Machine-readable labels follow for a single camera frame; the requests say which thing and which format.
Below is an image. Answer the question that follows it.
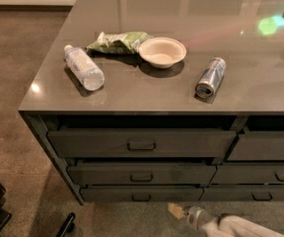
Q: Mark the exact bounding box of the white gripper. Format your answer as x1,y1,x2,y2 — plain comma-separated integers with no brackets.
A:
168,202,223,237

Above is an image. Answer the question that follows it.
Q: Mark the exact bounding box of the grey drawer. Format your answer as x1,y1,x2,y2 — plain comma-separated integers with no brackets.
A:
200,186,284,201
67,161,216,185
228,128,284,161
47,128,236,158
80,186,203,202
211,165,284,185

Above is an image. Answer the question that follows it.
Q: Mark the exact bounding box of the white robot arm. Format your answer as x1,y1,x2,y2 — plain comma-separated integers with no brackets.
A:
168,202,284,237

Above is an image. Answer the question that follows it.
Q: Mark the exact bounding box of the grey drawer cabinet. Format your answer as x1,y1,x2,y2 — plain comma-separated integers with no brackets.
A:
19,0,284,202

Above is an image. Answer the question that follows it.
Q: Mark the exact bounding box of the black caster wheel leg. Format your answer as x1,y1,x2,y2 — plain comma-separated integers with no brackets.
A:
55,212,76,237

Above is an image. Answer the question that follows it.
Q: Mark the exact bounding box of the silver blue soda can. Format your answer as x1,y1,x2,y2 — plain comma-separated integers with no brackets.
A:
195,57,226,99

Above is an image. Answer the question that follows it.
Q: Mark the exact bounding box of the clear plastic water bottle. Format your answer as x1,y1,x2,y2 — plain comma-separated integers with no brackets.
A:
64,44,105,91

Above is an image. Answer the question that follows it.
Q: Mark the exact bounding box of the white paper bowl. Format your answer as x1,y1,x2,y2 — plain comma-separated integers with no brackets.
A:
138,38,186,68

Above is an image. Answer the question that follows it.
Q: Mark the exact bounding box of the green chip bag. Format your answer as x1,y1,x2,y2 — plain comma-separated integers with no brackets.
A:
87,32,152,54

